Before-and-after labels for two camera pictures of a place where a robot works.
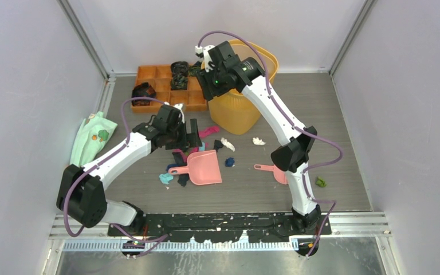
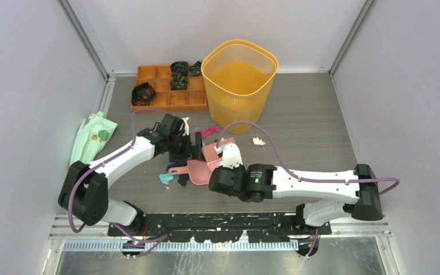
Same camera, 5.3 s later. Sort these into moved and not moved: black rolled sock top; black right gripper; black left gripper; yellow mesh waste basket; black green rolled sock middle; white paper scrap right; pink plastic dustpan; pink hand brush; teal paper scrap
Moved: black right gripper; black left gripper; pink hand brush
Not moved: black green rolled sock middle; teal paper scrap; white paper scrap right; yellow mesh waste basket; pink plastic dustpan; black rolled sock top
